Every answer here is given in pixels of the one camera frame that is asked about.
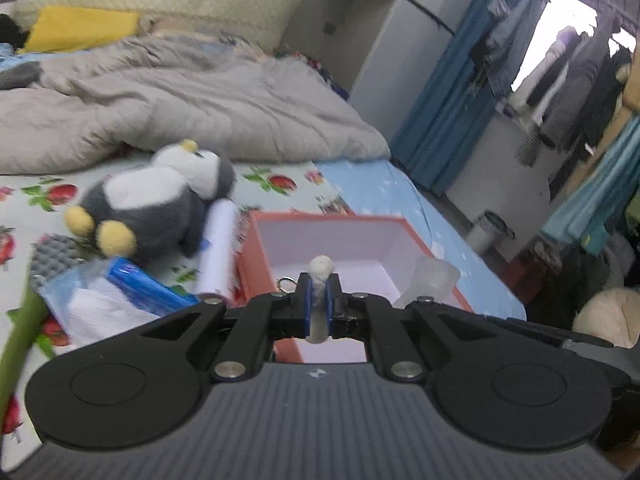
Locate hanging clothes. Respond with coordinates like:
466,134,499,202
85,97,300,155
489,0,639,254

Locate orange cardboard box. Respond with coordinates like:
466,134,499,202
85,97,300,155
233,210,474,365

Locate white paper towel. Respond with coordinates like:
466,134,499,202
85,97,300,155
62,278,158,347

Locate grey penguin plush toy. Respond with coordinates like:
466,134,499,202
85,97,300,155
64,140,235,261

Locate white trash bin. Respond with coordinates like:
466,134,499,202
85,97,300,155
465,210,515,256

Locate grey quilt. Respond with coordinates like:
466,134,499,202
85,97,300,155
1,36,390,174

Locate dark grey blanket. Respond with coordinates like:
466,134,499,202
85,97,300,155
0,62,41,91

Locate blue tissue pack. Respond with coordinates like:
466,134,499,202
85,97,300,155
105,257,200,316

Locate yellow pillow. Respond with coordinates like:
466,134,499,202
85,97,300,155
23,6,140,53

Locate blue face mask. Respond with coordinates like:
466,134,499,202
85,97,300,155
39,259,120,330

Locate white spray can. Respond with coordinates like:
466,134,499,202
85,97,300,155
194,198,240,300

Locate green massage hammer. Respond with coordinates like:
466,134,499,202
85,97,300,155
1,234,84,422

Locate grey wardrobe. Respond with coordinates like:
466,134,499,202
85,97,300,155
281,0,472,140

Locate blue curtain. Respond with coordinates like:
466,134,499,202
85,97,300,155
390,0,549,195

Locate floral plastic mat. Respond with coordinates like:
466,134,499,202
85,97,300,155
0,156,356,458

